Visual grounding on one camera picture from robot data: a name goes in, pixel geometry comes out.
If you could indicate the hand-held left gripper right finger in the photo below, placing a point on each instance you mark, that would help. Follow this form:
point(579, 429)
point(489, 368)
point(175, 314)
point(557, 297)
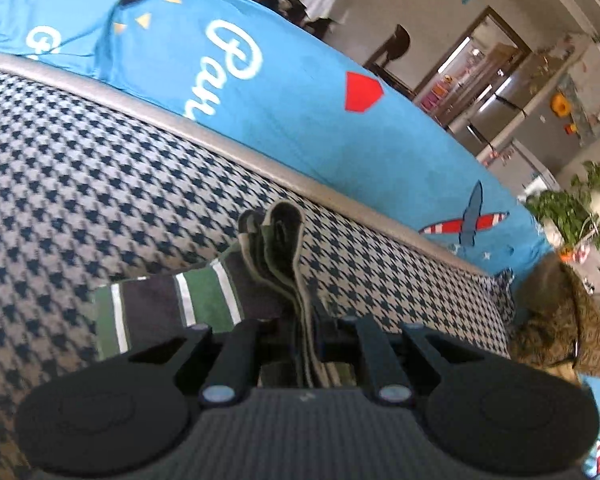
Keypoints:
point(375, 355)

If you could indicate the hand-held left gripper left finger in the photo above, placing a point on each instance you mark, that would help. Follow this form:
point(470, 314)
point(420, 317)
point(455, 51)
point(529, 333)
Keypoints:
point(240, 355)

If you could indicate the green brown striped shirt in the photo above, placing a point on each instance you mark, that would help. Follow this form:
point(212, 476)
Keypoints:
point(205, 300)

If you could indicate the brown fuzzy cushion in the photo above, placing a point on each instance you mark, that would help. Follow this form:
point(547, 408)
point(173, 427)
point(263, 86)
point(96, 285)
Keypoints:
point(560, 320)

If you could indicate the houndstooth sofa seat cover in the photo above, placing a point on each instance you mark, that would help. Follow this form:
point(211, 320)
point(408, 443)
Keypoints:
point(105, 185)

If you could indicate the blue cushion with plane print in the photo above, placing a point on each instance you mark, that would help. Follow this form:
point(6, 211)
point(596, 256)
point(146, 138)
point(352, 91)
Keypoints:
point(330, 135)

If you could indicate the white chest freezer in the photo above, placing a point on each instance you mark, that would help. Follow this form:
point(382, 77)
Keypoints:
point(522, 165)

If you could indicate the green potted plant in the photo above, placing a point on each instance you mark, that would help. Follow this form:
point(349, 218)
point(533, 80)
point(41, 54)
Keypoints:
point(570, 210)

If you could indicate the silver refrigerator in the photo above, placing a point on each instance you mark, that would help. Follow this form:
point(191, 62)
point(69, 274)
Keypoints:
point(525, 105)

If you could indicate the dark round-back wooden chair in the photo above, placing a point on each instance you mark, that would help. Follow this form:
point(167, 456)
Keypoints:
point(395, 47)

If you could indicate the orange fridge magnet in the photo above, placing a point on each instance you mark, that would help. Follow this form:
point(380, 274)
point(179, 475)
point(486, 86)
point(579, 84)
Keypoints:
point(561, 105)

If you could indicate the blue cushion with star print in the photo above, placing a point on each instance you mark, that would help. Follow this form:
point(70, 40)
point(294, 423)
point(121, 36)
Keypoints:
point(45, 10)

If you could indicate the brown door frame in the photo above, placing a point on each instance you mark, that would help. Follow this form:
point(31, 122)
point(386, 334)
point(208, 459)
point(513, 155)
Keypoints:
point(472, 35)

